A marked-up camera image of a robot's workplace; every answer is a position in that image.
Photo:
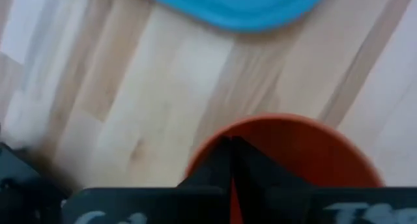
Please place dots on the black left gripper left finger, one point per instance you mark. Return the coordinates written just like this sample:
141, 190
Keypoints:
215, 168

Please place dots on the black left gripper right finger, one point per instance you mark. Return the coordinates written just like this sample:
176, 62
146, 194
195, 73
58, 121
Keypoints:
260, 172

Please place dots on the orange round plate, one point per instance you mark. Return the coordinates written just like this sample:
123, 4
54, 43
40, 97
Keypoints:
299, 146

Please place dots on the blue plastic tray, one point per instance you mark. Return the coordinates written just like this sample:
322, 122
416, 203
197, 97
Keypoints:
238, 9

